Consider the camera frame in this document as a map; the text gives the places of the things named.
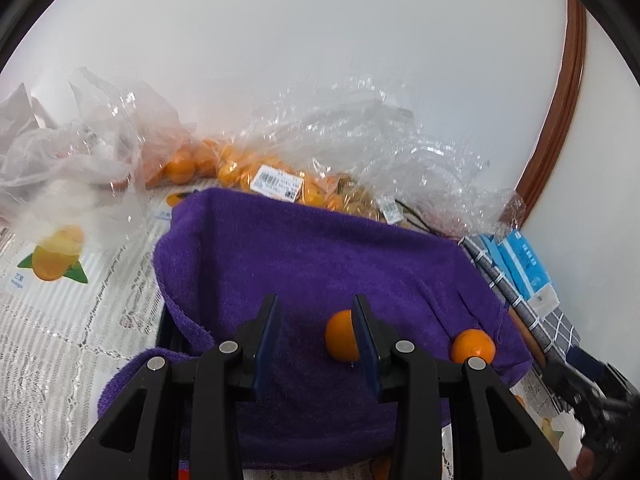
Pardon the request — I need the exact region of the medium orange mandarin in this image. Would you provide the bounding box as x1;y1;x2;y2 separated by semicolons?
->
324;310;359;363

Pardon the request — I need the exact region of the large orange mandarin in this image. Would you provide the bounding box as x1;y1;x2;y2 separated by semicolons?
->
449;328;497;364

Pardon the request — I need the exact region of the person's right hand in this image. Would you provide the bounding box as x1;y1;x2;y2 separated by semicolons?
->
570;446;597;480

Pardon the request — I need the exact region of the purple towel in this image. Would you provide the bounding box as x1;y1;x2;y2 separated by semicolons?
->
96;186;535;470

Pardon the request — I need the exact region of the grey checked folded cushion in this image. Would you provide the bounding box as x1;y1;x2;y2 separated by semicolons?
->
458;236;580;370

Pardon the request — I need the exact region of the blue white tissue pack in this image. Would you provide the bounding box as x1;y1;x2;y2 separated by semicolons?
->
498;230;560;318

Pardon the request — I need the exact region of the clear plastic bag of oranges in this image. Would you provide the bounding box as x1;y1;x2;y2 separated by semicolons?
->
131;81;525;238

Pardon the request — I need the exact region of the white translucent plastic bag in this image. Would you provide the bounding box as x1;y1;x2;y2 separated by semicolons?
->
1;67;193;250

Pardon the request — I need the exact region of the brown wooden door frame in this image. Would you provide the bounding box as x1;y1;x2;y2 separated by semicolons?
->
515;0;587;224

